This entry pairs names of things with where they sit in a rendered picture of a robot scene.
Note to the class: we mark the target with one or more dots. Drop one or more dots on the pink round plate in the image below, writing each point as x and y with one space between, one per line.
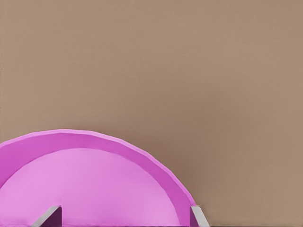
99 175

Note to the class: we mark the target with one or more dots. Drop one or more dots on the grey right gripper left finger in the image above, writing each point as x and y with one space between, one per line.
48 216

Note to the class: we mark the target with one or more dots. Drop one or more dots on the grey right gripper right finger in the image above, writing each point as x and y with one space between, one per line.
199 216

